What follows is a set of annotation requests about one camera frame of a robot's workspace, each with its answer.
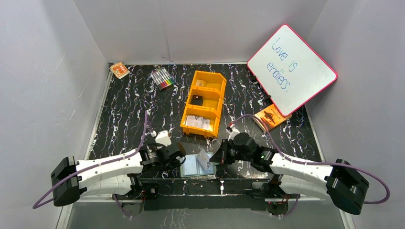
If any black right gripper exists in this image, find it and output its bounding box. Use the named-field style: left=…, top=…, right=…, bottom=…
left=210, top=139, right=252, bottom=165

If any mint green card holder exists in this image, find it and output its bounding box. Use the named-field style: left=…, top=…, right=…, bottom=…
left=180, top=155, right=216, bottom=178

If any orange three-compartment bin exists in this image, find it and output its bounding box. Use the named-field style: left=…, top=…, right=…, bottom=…
left=180, top=70, right=227, bottom=138

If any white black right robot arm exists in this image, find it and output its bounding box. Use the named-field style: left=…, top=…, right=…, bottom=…
left=210, top=133, right=369, bottom=215

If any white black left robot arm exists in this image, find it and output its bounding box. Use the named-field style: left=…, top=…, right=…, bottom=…
left=51, top=143, right=186, bottom=207

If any grey card in bin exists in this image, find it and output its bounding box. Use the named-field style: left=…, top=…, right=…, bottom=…
left=185, top=115, right=211, bottom=130

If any small orange card box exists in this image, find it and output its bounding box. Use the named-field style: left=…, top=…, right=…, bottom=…
left=110, top=62, right=130, bottom=79

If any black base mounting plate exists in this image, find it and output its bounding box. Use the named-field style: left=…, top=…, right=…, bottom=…
left=112, top=178, right=299, bottom=212

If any black item in bin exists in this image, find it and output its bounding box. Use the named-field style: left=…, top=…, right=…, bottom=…
left=190, top=95, right=203, bottom=106

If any orange cover book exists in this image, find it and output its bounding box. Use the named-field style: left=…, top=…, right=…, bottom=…
left=253, top=104, right=292, bottom=133

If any beige item in bin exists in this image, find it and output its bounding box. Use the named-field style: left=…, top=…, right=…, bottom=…
left=195, top=79, right=207, bottom=87

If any pack of coloured markers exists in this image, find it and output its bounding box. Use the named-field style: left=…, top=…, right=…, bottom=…
left=150, top=67, right=175, bottom=90

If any pink framed whiteboard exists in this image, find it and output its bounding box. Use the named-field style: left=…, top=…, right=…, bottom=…
left=247, top=24, right=338, bottom=116

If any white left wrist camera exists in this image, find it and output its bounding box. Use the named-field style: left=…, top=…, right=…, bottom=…
left=151, top=130, right=171, bottom=146

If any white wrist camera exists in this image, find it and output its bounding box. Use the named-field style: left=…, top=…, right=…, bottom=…
left=151, top=130, right=171, bottom=146
left=226, top=124, right=240, bottom=140

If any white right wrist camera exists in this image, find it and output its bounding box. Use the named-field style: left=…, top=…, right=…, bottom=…
left=226, top=124, right=240, bottom=140

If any aluminium rail frame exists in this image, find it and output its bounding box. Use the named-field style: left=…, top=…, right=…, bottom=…
left=57, top=178, right=354, bottom=229

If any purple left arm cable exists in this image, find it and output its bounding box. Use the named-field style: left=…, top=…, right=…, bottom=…
left=32, top=110, right=152, bottom=210

